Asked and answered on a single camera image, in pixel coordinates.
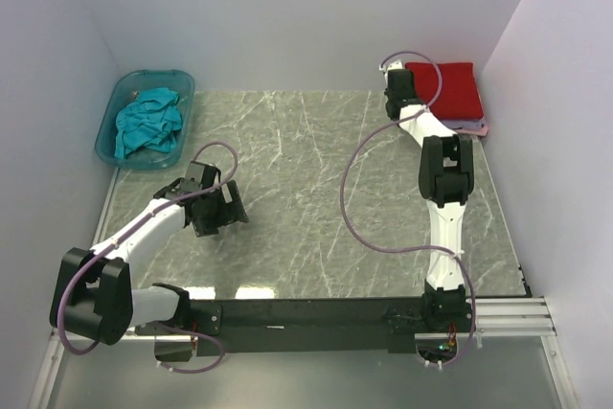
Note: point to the aluminium frame rail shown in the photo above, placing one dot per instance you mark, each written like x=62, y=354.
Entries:
x=514, y=317

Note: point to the teal plastic basket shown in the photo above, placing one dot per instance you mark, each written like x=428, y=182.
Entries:
x=125, y=92

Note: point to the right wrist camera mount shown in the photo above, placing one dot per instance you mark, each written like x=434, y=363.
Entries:
x=384, y=68

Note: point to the folded lilac t-shirt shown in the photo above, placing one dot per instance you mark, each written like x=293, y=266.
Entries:
x=455, y=124

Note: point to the teal crumpled t-shirt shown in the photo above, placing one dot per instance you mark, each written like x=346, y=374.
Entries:
x=151, y=121

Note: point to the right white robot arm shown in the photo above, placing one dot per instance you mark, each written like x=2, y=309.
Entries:
x=445, y=180

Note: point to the black base beam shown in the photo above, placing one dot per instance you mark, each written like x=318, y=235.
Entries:
x=391, y=324

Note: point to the folded pink t-shirt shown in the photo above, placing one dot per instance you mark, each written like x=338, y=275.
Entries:
x=481, y=131

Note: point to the red t-shirt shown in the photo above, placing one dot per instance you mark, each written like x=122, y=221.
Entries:
x=459, y=98

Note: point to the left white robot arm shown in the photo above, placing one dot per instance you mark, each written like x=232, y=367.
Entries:
x=94, y=295

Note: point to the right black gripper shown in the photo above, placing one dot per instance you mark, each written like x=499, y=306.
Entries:
x=411, y=87

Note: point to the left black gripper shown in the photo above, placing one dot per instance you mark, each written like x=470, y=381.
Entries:
x=231, y=212

